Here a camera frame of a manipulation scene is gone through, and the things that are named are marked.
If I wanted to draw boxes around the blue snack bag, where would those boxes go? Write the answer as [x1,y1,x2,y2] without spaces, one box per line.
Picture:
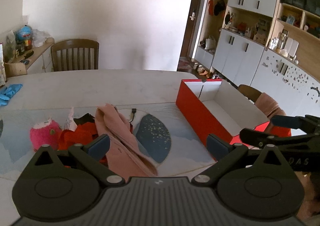
[16,25,31,42]

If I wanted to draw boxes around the cardboard box on shelf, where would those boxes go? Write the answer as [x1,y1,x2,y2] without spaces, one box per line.
[4,62,27,78]

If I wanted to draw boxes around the blue rubber gloves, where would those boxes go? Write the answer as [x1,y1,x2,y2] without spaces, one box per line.
[0,84,23,106]

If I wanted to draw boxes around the brown door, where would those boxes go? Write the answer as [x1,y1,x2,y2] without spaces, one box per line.
[180,0,204,58]

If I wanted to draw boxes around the black usb cable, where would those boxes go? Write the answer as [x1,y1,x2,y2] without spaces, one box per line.
[127,107,137,123]

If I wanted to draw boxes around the red white cardboard box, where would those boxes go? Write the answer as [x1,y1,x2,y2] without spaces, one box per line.
[176,79,269,161]

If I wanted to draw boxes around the pink knit garment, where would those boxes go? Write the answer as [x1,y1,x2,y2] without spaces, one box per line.
[95,104,158,180]

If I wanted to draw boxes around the wooden chair with scarf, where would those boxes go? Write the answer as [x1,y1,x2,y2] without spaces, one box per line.
[238,84,261,103]

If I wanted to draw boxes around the pink plush toy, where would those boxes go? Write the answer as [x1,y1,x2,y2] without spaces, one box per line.
[30,119,62,151]

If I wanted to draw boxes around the white wall cabinet unit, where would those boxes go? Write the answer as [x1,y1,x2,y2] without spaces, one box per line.
[192,0,319,116]

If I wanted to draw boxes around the pink scarf on chair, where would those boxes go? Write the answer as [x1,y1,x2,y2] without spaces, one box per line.
[254,92,286,119]

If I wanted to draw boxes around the wooden side shelf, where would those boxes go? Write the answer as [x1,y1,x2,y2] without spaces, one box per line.
[9,37,54,71]

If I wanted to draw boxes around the red cloth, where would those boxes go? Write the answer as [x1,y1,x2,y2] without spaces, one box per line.
[57,113,98,150]

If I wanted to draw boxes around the brown wooden chair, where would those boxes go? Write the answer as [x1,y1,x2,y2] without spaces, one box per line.
[50,39,100,71]

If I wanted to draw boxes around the blue patterned table mat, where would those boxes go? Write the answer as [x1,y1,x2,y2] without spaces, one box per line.
[1,103,215,180]

